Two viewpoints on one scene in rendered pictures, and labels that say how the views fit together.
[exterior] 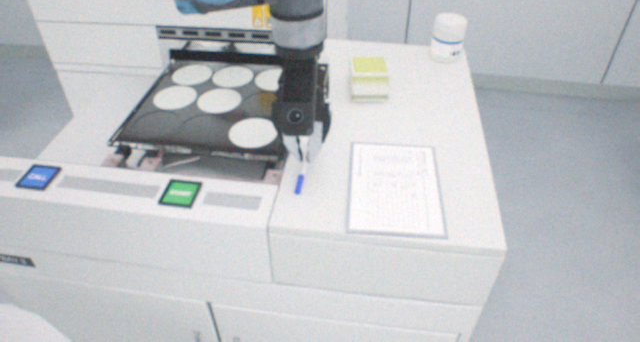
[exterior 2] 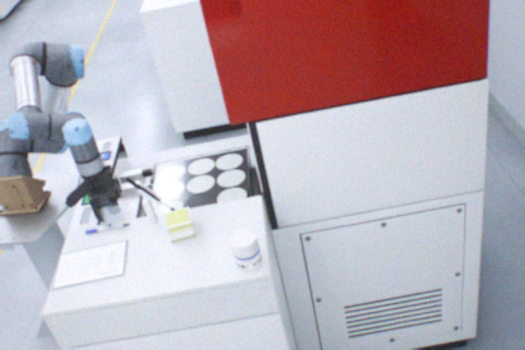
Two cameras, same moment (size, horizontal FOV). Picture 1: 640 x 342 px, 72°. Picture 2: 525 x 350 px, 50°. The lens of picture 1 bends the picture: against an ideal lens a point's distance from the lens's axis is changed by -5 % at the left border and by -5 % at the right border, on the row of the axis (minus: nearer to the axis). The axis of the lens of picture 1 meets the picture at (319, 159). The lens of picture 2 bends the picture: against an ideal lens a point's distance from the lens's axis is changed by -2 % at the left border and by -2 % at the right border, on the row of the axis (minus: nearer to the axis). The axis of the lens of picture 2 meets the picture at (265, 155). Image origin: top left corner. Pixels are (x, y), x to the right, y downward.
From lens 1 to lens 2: 1.81 m
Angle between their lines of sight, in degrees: 65
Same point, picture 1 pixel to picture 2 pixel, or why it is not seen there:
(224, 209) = (81, 215)
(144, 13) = not seen: hidden behind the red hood
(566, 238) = not seen: outside the picture
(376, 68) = (171, 220)
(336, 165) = (108, 239)
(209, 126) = (172, 190)
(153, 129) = (167, 173)
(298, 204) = (80, 235)
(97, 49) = not seen: hidden behind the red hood
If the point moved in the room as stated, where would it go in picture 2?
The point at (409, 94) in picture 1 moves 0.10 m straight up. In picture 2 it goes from (185, 254) to (175, 227)
